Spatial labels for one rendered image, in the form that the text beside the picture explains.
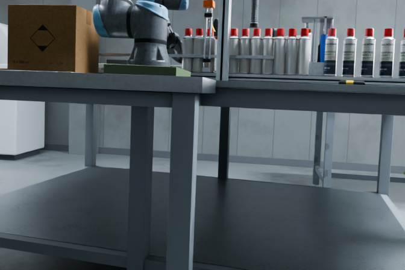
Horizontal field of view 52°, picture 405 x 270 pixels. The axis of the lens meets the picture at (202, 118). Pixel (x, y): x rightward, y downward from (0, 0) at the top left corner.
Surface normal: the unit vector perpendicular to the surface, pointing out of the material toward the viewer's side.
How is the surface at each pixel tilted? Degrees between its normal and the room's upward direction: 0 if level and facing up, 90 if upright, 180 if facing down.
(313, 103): 90
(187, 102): 90
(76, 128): 90
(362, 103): 90
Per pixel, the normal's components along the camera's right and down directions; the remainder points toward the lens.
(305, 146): -0.16, 0.06
